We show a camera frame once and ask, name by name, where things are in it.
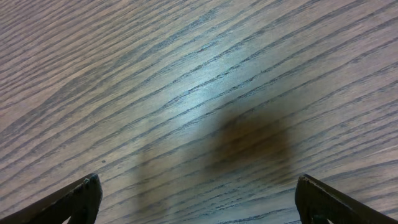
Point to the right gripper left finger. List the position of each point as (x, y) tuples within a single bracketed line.
[(78, 202)]

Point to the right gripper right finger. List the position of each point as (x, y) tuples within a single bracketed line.
[(317, 202)]

